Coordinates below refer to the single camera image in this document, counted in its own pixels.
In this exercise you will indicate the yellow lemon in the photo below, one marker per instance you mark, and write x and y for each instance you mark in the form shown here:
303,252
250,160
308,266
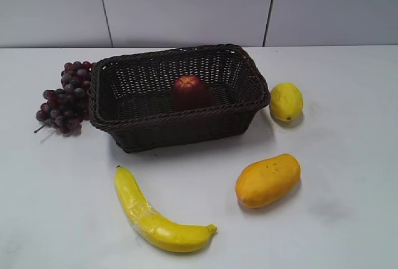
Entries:
286,102

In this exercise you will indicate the yellow banana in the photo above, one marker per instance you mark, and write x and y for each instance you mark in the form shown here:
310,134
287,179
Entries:
154,227

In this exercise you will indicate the orange mango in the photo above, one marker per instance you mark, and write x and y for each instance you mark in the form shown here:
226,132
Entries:
266,181

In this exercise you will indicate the black woven basket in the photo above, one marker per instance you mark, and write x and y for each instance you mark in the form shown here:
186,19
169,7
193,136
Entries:
131,96

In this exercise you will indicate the red grape bunch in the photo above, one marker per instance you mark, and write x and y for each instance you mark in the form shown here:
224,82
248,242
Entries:
66,108

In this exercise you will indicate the red apple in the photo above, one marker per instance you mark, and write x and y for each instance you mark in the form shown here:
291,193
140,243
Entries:
189,92

